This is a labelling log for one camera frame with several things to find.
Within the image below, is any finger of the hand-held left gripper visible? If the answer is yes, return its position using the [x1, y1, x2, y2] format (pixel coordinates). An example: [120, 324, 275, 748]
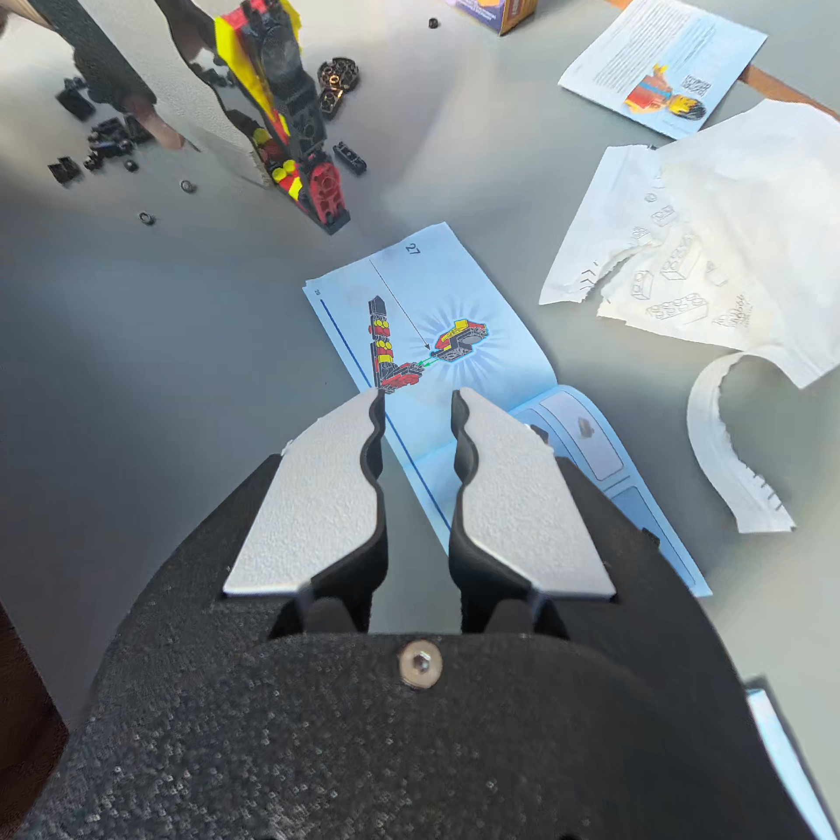
[155, 0, 277, 190]

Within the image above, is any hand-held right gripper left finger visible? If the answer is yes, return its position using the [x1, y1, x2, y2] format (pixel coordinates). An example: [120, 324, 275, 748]
[223, 386, 391, 637]

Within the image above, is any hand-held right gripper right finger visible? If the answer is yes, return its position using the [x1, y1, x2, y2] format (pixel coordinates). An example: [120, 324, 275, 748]
[448, 386, 619, 637]

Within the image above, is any black red yellow brick model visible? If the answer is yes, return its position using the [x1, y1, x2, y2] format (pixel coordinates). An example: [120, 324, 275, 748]
[215, 0, 353, 236]

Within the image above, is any grey desk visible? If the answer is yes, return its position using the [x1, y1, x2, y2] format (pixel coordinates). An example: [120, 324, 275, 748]
[0, 0, 840, 723]

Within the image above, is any pile of black brick pieces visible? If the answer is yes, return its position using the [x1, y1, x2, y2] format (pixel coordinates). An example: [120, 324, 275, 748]
[48, 75, 158, 188]

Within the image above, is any round black brick plate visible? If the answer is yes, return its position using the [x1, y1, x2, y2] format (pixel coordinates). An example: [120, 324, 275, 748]
[318, 56, 362, 91]

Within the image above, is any torn white paper strip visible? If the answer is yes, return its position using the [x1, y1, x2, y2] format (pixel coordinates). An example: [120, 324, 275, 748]
[687, 351, 797, 534]

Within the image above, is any blue instruction booklet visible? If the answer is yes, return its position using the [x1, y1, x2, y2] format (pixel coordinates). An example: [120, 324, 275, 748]
[303, 223, 840, 840]

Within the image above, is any purple toy box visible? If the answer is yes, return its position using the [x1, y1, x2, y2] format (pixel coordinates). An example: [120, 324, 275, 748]
[446, 0, 547, 37]

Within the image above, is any torn white paper bag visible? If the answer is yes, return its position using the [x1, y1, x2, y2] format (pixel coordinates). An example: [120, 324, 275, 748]
[538, 98, 840, 389]

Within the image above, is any person's brown knitted clothing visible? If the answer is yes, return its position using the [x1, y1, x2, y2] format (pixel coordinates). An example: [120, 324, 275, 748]
[0, 600, 70, 840]

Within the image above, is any white leaflet with figure print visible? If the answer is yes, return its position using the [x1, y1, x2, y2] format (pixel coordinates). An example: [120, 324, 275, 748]
[558, 0, 769, 140]

